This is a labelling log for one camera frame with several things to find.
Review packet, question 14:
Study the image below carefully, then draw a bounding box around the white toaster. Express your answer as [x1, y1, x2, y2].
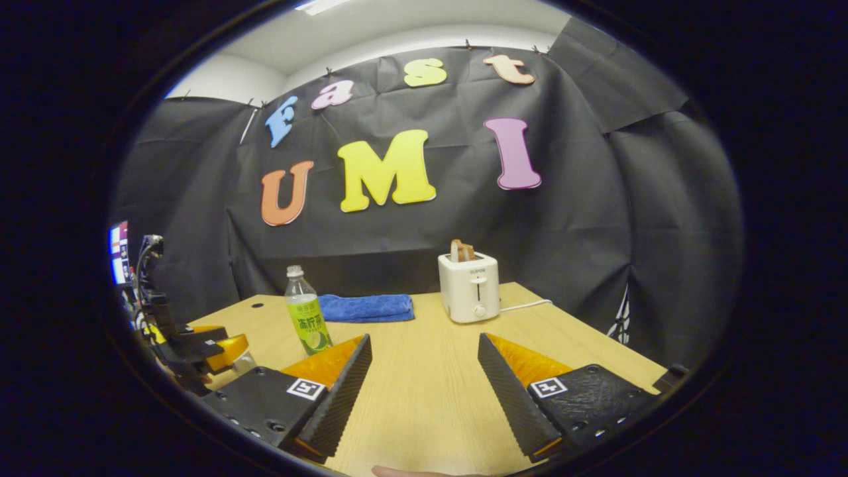
[438, 252, 501, 324]

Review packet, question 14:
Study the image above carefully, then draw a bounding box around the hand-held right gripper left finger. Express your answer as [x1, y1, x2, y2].
[199, 333, 373, 464]

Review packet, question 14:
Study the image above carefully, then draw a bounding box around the white striped object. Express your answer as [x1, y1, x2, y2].
[608, 285, 633, 345]

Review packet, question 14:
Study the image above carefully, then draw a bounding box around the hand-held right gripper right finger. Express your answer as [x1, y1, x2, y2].
[477, 333, 663, 464]

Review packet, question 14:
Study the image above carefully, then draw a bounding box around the green label water bottle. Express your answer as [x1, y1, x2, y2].
[285, 265, 333, 356]

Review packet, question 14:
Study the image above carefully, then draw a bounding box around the black backdrop cloth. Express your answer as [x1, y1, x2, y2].
[109, 17, 746, 372]

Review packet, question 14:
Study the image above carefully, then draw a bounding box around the computer monitor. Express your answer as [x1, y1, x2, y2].
[109, 221, 131, 287]

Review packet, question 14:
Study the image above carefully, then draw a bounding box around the blue towel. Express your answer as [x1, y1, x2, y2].
[318, 293, 415, 323]

